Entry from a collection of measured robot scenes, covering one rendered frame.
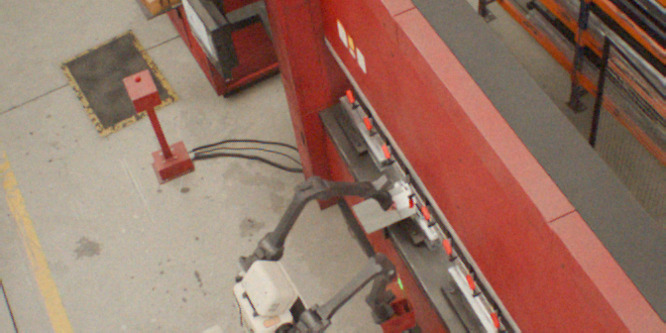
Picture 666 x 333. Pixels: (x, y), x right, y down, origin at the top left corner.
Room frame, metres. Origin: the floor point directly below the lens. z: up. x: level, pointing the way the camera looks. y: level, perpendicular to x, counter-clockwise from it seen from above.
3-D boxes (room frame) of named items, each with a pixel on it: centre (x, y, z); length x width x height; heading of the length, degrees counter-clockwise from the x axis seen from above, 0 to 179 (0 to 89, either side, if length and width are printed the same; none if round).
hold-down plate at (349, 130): (3.24, -0.11, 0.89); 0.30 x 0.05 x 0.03; 16
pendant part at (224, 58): (3.68, 0.51, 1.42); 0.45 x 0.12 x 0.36; 21
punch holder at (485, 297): (1.93, -0.55, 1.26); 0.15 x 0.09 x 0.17; 16
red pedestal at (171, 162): (4.00, 1.06, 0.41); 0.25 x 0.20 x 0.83; 106
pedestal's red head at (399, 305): (2.25, -0.14, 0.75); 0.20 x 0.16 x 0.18; 11
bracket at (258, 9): (3.85, 0.29, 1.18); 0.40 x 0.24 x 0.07; 16
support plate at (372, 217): (2.64, -0.19, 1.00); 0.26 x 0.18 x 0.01; 106
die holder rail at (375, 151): (3.21, -0.18, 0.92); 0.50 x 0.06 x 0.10; 16
